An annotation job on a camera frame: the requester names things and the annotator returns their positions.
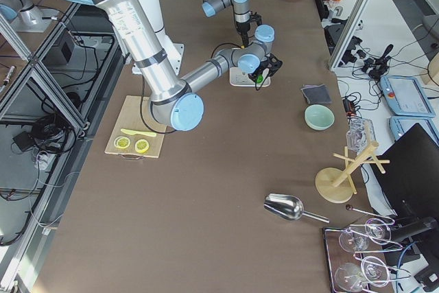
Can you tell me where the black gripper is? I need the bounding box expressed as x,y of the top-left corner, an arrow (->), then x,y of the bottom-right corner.
235,11 -> 262,47
248,54 -> 283,82

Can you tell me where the spare robot base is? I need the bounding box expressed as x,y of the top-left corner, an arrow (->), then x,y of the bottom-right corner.
1,0 -> 49,33

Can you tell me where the beige rabbit tray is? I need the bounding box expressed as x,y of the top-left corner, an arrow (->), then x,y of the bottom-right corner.
229,67 -> 271,87

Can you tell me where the grey folded cloth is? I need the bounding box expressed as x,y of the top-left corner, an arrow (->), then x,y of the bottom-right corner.
300,84 -> 332,105

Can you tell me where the light green bowl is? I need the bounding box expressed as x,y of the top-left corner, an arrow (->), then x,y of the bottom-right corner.
305,104 -> 335,130

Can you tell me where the clear glass mug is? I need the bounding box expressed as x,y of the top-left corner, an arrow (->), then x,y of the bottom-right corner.
346,118 -> 376,154

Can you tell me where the wooden mug stand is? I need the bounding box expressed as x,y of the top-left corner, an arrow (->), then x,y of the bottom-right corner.
315,122 -> 390,204

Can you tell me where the steel scoop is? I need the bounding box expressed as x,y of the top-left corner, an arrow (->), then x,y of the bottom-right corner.
263,193 -> 330,224

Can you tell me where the lemon slice lower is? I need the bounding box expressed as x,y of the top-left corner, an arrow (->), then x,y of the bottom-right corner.
134,139 -> 150,154

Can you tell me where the lemon slice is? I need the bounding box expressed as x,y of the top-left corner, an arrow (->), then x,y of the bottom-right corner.
134,139 -> 150,154
113,136 -> 131,150

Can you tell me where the yellow plastic knife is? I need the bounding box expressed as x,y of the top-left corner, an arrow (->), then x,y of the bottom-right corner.
120,128 -> 157,137

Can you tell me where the blue teach pendant upper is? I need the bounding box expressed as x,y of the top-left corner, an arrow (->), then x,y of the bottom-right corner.
379,75 -> 436,118

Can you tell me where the blue teach pendant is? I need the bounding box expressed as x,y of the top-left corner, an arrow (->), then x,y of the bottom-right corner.
379,75 -> 436,118
389,116 -> 438,144

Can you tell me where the blue teach pendant lower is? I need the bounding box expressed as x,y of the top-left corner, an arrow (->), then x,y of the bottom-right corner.
389,116 -> 438,144

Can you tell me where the lemon slice upper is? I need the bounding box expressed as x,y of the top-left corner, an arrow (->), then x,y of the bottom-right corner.
113,136 -> 131,150

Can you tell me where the black monitor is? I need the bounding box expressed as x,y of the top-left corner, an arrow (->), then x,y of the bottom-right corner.
373,124 -> 438,219

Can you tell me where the wine glass middle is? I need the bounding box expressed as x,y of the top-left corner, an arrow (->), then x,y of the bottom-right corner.
338,229 -> 369,253

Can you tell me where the wine glass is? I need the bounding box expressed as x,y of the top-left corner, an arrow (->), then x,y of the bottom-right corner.
338,229 -> 369,253
364,218 -> 391,246
335,256 -> 390,292

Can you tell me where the wine glass rear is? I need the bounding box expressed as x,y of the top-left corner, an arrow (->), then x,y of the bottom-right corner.
364,218 -> 391,246

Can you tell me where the wine glass front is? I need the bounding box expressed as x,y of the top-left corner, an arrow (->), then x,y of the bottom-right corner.
335,256 -> 390,292

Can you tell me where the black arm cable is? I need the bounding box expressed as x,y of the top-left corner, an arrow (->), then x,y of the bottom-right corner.
211,44 -> 270,92

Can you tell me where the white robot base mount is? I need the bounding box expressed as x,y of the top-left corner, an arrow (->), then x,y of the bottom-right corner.
139,0 -> 185,75

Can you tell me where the aluminium frame post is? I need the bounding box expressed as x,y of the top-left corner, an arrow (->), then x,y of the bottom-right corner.
328,0 -> 370,71

